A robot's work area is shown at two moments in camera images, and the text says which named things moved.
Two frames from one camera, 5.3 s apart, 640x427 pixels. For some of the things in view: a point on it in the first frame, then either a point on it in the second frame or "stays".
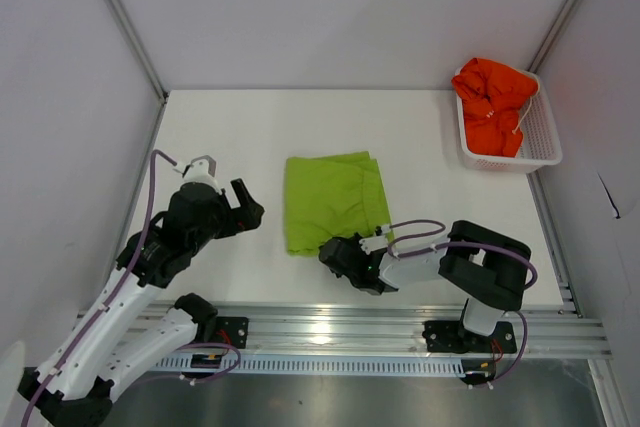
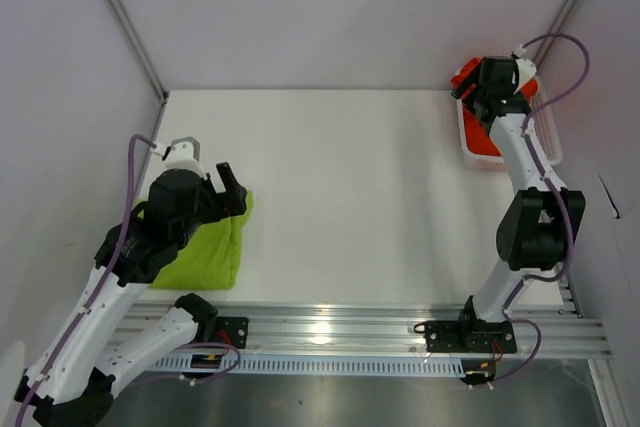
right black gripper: [354, 240] -> [475, 81]
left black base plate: [232, 331] stays
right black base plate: [450, 337] stays
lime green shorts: [334, 196] -> [210, 261]
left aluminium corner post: [125, 20] stays
